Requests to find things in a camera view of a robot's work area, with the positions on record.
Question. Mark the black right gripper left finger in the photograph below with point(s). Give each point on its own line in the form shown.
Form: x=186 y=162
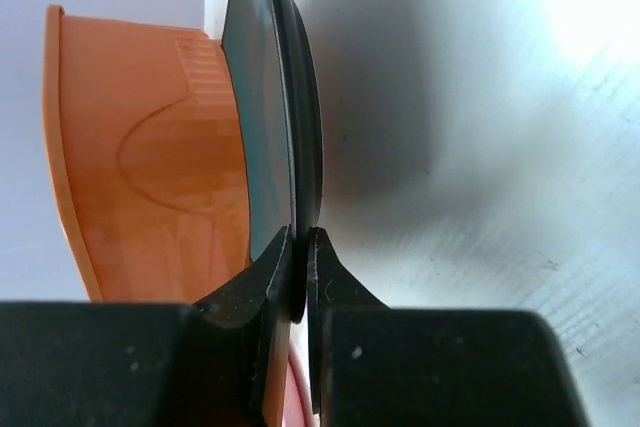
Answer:
x=218 y=362

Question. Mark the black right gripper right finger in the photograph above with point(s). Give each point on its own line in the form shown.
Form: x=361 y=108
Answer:
x=373 y=365

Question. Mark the teal square plate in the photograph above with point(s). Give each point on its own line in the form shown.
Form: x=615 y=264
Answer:
x=274 y=81

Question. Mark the orange plastic bin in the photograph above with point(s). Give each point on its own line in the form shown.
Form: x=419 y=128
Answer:
x=146 y=157

